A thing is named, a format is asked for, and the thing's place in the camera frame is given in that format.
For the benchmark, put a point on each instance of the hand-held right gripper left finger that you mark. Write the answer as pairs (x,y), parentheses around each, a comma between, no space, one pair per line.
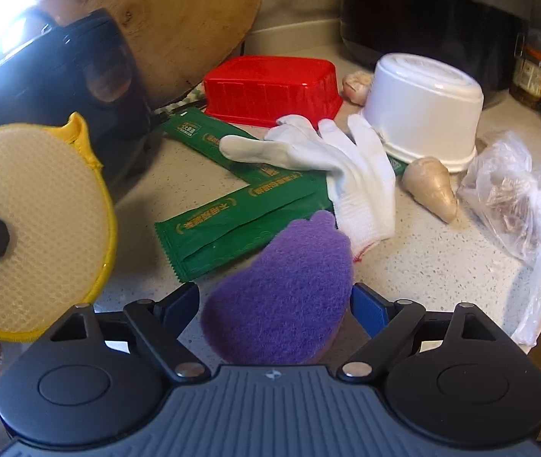
(182,302)

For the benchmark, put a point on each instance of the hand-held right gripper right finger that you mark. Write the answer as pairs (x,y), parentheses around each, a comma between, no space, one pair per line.
(365,304)

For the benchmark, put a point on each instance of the round yellow sponge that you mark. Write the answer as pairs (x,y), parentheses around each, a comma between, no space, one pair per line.
(37,190)

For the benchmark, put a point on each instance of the green chopstick packet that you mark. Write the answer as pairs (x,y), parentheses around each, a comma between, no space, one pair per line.
(194,135)
(213,233)

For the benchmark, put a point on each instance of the purple scouring sponge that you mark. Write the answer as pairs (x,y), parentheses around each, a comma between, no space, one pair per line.
(280,295)

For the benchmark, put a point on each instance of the white knit glove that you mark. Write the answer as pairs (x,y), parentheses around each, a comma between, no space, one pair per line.
(356,176)

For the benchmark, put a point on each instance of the dark blue rice cooker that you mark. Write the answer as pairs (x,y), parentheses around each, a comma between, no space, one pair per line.
(61,81)

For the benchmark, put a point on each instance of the clear plastic bag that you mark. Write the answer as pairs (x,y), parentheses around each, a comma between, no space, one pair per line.
(504,190)

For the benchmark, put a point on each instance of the patterned dish cloth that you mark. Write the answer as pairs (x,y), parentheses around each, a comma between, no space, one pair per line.
(189,100)

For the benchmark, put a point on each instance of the white plastic bowl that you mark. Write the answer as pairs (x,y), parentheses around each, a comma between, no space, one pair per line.
(418,104)

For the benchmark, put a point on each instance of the garlic bulb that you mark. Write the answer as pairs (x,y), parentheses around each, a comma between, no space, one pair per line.
(356,85)

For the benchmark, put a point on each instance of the red plastic container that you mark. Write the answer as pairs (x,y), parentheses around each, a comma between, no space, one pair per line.
(270,85)

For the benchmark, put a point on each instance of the glass jar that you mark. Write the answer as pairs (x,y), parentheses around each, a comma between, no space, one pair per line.
(530,76)

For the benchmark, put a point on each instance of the round wooden cutting board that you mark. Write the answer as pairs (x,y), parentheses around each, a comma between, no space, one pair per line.
(180,19)

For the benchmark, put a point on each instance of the black kitchen appliance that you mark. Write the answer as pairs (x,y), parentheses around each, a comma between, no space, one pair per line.
(418,19)

